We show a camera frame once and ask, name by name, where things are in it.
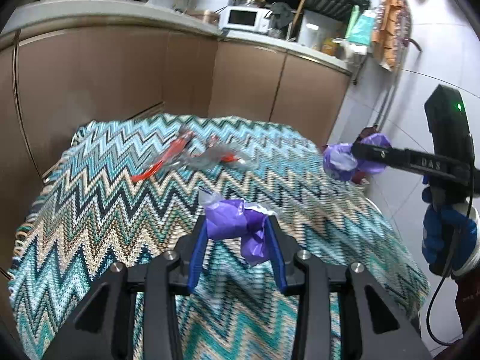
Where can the zigzag teal table cloth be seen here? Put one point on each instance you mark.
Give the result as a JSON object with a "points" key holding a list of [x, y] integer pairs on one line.
{"points": [[91, 214]]}

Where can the brown kitchen cabinets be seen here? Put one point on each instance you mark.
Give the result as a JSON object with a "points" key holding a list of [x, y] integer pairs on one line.
{"points": [[67, 62]]}

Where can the long red clear wrapper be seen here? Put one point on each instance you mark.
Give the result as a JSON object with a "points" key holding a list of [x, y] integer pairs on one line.
{"points": [[167, 157]]}

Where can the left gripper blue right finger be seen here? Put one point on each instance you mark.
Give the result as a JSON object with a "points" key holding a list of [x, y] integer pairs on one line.
{"points": [[282, 249]]}

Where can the right blue white gloved hand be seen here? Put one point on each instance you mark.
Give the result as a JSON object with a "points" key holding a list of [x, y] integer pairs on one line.
{"points": [[440, 223]]}

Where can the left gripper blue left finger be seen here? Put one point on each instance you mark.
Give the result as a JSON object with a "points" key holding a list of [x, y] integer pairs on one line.
{"points": [[191, 251]]}

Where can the hanging teal bag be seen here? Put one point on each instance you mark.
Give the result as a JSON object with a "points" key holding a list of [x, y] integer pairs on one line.
{"points": [[360, 26]]}

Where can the small purple wrapper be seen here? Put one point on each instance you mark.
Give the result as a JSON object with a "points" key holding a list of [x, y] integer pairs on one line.
{"points": [[237, 218]]}

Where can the copper pot with lid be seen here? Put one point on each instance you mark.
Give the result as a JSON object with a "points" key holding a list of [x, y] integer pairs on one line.
{"points": [[206, 16]]}

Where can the clear red crumpled wrapper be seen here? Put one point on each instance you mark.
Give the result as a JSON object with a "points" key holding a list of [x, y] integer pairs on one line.
{"points": [[219, 152]]}

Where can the large purple wrapper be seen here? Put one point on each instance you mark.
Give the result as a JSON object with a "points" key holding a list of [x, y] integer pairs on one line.
{"points": [[341, 164]]}

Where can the white microwave oven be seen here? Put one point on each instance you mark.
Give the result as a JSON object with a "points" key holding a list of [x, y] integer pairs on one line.
{"points": [[248, 19]]}

